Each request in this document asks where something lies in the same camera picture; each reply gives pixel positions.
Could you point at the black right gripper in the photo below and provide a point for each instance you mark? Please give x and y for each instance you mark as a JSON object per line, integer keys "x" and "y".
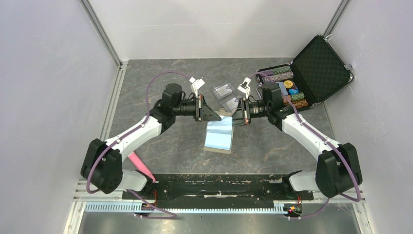
{"x": 242, "y": 117}

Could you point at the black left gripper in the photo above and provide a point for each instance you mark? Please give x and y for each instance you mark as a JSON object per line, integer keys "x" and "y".
{"x": 203, "y": 112}

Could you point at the clear acrylic card box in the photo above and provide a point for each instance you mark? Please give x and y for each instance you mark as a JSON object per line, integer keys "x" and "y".
{"x": 223, "y": 90}
{"x": 231, "y": 104}

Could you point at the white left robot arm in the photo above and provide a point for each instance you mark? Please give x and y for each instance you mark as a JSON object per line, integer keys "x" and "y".
{"x": 103, "y": 164}

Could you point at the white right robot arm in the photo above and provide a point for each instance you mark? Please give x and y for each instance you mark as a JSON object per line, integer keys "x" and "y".
{"x": 337, "y": 172}

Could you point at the poker chips in case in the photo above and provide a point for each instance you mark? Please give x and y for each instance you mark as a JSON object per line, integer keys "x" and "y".
{"x": 284, "y": 77}

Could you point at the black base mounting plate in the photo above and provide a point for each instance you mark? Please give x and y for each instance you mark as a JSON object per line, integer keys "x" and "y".
{"x": 220, "y": 191}

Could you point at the black poker chip case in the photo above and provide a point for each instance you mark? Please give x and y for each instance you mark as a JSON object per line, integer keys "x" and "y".
{"x": 318, "y": 71}

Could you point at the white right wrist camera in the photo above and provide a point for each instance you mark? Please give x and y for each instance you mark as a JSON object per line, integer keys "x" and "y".
{"x": 245, "y": 88}

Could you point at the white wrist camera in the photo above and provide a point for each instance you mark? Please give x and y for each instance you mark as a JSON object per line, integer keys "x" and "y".
{"x": 245, "y": 88}
{"x": 196, "y": 84}

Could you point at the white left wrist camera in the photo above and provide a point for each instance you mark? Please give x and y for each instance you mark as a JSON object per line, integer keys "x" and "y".
{"x": 196, "y": 84}

